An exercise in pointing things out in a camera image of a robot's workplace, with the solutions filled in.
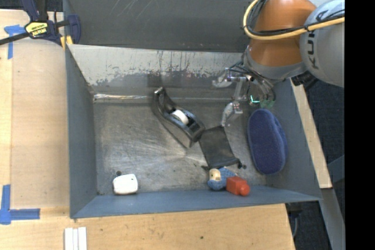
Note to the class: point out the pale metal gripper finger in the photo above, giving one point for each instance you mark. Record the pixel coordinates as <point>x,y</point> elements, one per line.
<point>238,107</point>
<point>226,114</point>

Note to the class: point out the dark grey flat pouch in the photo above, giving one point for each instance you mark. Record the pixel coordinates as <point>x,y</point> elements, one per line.
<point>217,146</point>

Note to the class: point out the black tape dispenser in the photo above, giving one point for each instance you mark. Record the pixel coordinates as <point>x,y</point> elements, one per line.
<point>178,123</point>

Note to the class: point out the blue toy with beige face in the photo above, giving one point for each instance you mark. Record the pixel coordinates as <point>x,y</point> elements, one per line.
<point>218,180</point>

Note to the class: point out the red toy bottle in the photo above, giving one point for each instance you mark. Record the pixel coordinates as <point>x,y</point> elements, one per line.
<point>236,185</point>

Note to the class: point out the grey metal bin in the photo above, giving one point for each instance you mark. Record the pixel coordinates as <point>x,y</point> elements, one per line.
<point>140,137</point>

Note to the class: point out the white rounded block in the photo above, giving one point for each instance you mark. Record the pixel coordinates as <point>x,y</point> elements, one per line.
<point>125,184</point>

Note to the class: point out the black cylinder on white bracket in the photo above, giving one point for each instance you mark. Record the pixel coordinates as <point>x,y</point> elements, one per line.
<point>304,79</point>

